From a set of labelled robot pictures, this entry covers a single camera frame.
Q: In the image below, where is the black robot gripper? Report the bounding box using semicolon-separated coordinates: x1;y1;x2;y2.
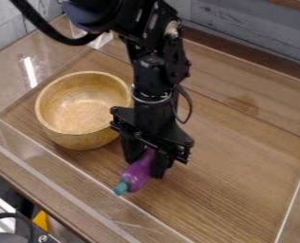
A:
108;96;195;179

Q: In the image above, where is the purple toy eggplant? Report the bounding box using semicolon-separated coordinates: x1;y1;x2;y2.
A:
112;148;155;196

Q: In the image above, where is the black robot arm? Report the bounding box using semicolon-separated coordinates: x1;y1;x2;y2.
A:
10;0;194;178

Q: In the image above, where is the brown wooden bowl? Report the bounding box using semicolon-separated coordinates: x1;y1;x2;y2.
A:
35;71;131;151

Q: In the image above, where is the black and yellow equipment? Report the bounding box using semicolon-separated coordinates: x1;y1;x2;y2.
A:
0;193;68;243

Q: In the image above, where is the black cable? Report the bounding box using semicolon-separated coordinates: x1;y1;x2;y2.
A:
170;84;194;125

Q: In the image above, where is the clear acrylic tray wall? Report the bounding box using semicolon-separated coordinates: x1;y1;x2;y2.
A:
0;120;191;243

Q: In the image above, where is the clear acrylic corner bracket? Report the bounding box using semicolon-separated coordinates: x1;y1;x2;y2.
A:
68;22;114;49

